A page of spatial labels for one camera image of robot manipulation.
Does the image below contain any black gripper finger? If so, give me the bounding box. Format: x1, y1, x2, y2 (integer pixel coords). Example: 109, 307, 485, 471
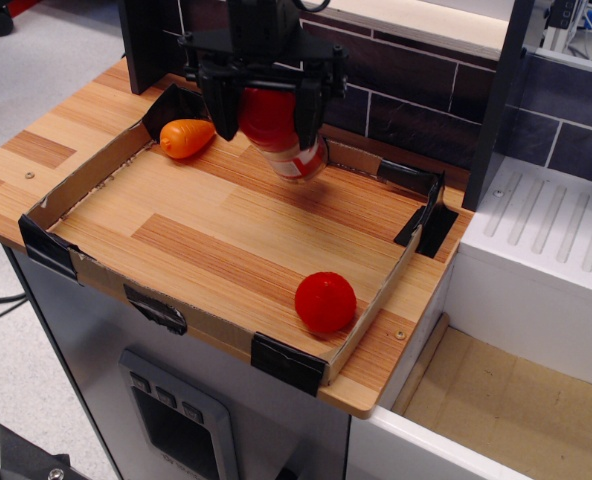
198, 69, 244, 141
294, 77, 331, 150

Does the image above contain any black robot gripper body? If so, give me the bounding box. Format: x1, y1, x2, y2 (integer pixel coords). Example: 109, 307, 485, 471
179, 1, 348, 100

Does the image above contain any red-lidded basil spice bottle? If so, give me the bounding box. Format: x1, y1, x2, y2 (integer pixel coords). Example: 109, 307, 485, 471
238, 88, 328, 182

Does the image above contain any cardboard fence with black tape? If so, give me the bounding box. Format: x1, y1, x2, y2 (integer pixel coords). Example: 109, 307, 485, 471
19, 86, 471, 411

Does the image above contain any orange plastic toy carrot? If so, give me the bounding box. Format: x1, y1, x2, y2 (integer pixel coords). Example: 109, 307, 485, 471
159, 119, 216, 160

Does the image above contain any red plastic toy tomato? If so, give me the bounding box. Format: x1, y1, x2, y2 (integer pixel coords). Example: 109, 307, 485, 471
294, 272, 357, 334

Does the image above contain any grey toy oven front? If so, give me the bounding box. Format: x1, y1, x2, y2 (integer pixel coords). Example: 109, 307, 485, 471
119, 350, 240, 479

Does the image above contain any white toy sink unit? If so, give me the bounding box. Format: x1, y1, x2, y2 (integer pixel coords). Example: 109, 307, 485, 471
346, 158, 592, 479

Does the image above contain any dark grey vertical post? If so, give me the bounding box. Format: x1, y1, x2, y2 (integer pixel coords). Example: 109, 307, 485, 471
462, 0, 534, 211

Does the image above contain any black metal bracket with bolt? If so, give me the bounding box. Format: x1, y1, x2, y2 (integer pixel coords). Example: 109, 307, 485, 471
0, 424, 86, 480

